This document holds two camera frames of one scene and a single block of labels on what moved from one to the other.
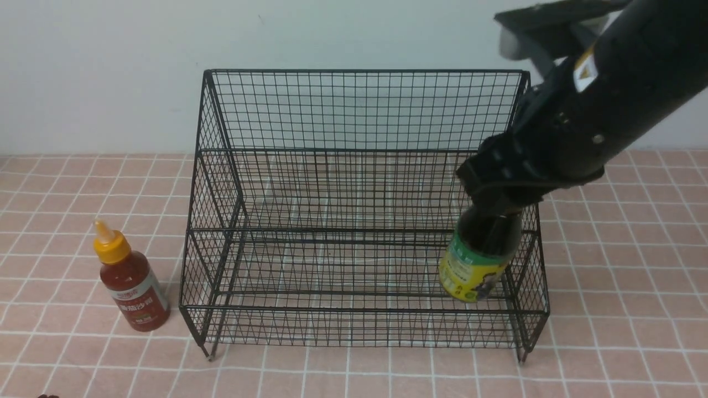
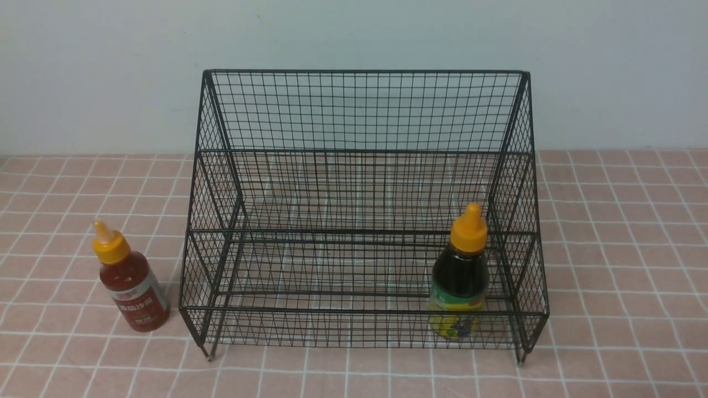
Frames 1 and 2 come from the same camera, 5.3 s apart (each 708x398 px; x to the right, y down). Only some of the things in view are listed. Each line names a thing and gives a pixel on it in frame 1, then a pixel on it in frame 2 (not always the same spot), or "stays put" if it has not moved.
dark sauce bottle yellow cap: (486, 240) -> (460, 280)
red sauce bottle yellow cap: (130, 281) stays put
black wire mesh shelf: (323, 202) stays put
